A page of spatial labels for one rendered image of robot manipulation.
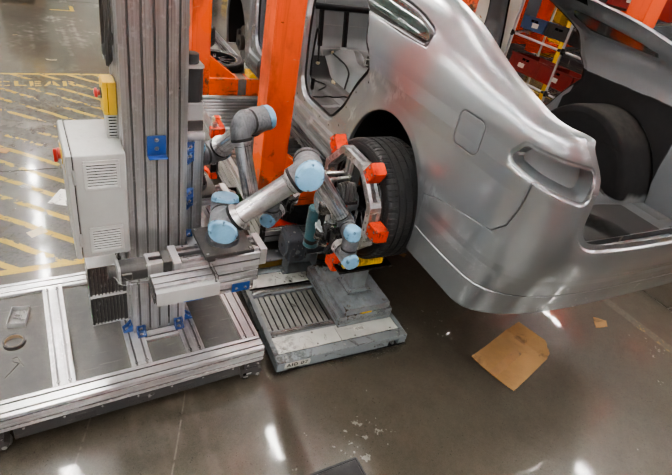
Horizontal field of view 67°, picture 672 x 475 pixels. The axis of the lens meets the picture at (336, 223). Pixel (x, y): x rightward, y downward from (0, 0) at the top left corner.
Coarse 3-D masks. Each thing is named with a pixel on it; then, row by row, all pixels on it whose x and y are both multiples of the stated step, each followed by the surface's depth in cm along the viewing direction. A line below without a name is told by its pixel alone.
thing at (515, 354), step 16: (512, 336) 329; (528, 336) 330; (480, 352) 310; (496, 352) 314; (512, 352) 316; (528, 352) 318; (544, 352) 321; (496, 368) 302; (512, 368) 305; (528, 368) 307; (512, 384) 293
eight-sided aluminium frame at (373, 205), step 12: (336, 156) 272; (348, 156) 259; (360, 156) 257; (324, 168) 286; (336, 168) 285; (360, 168) 249; (372, 192) 249; (372, 204) 245; (372, 216) 252; (360, 240) 256
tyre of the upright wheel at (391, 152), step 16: (352, 144) 271; (368, 144) 257; (384, 144) 258; (400, 144) 263; (384, 160) 248; (400, 160) 252; (336, 176) 292; (400, 176) 248; (416, 176) 253; (384, 192) 247; (400, 192) 246; (416, 192) 250; (384, 208) 248; (400, 208) 247; (416, 208) 251; (384, 224) 250; (400, 224) 250; (400, 240) 257; (368, 256) 268; (384, 256) 273
